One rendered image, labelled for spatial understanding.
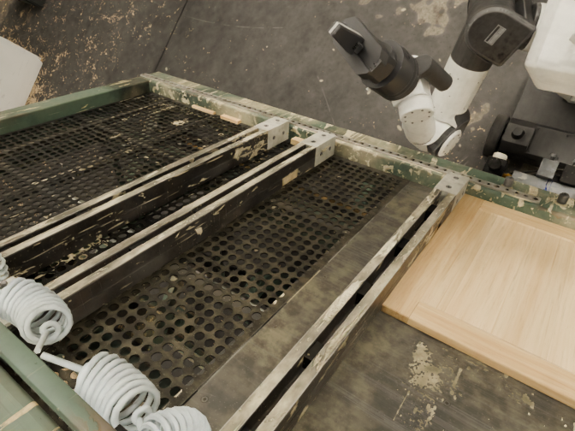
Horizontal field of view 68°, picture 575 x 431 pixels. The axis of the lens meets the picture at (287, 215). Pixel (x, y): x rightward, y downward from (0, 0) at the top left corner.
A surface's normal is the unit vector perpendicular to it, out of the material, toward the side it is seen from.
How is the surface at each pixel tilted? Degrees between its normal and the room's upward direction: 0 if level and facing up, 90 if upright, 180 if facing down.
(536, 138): 0
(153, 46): 0
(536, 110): 0
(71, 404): 55
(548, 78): 68
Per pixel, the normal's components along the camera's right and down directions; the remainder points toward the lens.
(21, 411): 0.05, -0.83
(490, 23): -0.29, 0.73
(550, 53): -0.55, 0.25
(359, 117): -0.44, -0.13
